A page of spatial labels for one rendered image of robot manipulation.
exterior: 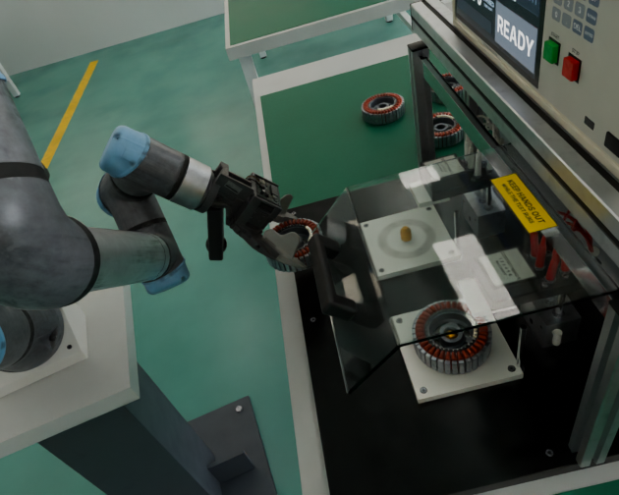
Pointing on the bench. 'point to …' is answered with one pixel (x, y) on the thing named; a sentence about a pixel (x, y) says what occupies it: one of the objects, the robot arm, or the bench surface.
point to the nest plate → (421, 375)
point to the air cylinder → (542, 329)
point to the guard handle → (340, 308)
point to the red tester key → (570, 68)
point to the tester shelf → (538, 139)
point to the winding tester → (596, 76)
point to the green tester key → (550, 51)
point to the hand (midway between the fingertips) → (298, 245)
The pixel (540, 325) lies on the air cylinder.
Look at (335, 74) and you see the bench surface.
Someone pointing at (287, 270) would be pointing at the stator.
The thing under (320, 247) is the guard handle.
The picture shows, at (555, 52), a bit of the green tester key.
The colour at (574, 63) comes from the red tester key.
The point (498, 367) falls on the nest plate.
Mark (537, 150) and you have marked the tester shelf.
